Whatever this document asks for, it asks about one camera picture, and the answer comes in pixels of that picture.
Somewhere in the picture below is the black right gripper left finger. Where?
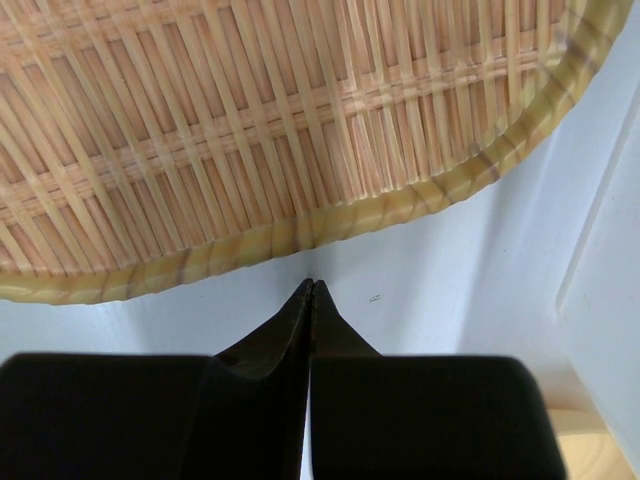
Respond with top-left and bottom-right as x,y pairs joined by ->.
1,280 -> 313,479

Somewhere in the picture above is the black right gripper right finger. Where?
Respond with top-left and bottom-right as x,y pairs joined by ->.
310,281 -> 567,479

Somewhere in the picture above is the tan plate with print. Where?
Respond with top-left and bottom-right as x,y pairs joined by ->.
548,409 -> 635,479

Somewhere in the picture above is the translucent white plastic bin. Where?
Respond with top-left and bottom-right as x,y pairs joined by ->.
554,114 -> 640,480

